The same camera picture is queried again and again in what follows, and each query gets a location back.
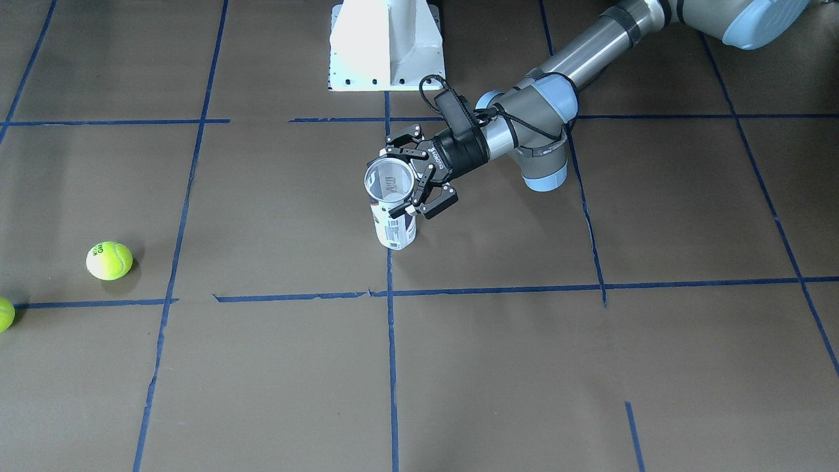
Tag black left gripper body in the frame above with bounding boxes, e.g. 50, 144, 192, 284
419, 128, 490, 184

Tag clear tennis ball can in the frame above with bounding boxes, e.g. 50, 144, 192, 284
364, 157, 417, 250

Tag yellow Wilson tennis ball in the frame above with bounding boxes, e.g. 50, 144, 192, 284
86, 241, 134, 281

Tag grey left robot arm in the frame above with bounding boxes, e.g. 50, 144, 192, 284
377, 1, 808, 219

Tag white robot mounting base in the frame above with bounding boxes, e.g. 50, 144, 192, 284
328, 1, 446, 92

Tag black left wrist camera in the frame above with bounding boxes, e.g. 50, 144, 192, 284
434, 89, 477, 141

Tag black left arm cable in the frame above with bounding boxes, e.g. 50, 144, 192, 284
418, 75, 568, 144

